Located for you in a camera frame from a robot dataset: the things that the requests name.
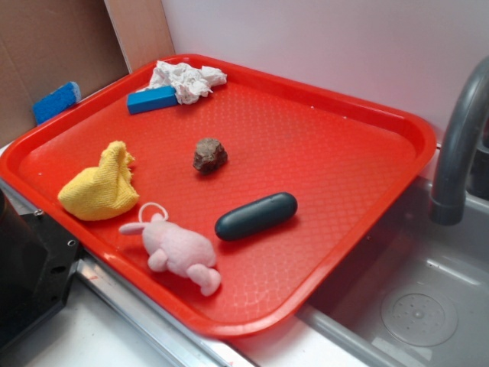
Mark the blue rectangular block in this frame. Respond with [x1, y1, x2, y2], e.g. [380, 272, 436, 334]
[127, 86, 178, 115]

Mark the pink plush bunny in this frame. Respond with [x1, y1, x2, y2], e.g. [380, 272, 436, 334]
[119, 203, 222, 297]

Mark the dark teal capsule case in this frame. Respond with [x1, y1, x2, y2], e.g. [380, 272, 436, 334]
[215, 192, 298, 242]

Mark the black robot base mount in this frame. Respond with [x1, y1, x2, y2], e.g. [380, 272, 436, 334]
[1, 193, 81, 352]

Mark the brown rock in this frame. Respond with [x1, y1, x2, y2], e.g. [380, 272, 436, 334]
[193, 138, 228, 174]

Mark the blue sponge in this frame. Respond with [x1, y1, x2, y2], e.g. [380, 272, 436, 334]
[32, 81, 82, 125]

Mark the grey faucet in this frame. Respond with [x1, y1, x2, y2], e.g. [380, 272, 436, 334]
[429, 57, 488, 226]

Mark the red plastic tray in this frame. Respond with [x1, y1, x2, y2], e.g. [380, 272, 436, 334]
[1, 55, 436, 339]

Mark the light wooden board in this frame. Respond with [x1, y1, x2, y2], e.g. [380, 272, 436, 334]
[104, 0, 175, 73]

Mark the crumpled white paper towel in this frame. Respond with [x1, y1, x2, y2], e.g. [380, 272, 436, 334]
[139, 61, 227, 105]

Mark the yellow cloth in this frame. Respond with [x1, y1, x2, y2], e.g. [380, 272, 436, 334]
[58, 141, 139, 221]

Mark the brown cardboard panel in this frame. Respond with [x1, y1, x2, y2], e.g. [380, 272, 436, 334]
[1, 1, 128, 145]

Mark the grey sink basin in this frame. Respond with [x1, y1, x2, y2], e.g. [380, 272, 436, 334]
[299, 179, 488, 366]

